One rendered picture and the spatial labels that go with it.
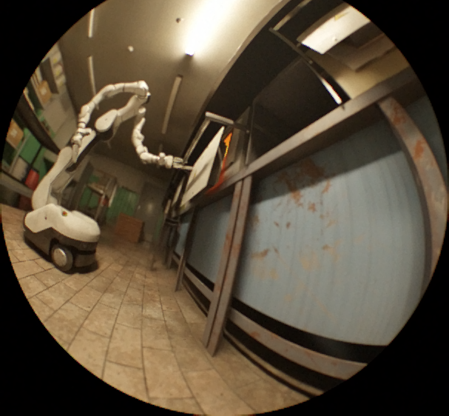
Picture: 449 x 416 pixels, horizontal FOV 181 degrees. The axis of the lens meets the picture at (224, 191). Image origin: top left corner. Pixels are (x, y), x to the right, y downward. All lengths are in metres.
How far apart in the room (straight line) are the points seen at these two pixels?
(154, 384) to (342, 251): 0.62
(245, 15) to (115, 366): 2.53
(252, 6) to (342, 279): 2.15
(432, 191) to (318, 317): 0.33
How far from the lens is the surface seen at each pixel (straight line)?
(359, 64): 0.57
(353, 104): 0.45
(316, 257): 0.38
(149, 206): 5.66
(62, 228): 1.00
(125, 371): 0.59
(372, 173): 0.39
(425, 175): 0.33
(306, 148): 0.55
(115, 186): 5.92
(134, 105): 1.52
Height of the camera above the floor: 0.49
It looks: 23 degrees up
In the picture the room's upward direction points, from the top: 13 degrees clockwise
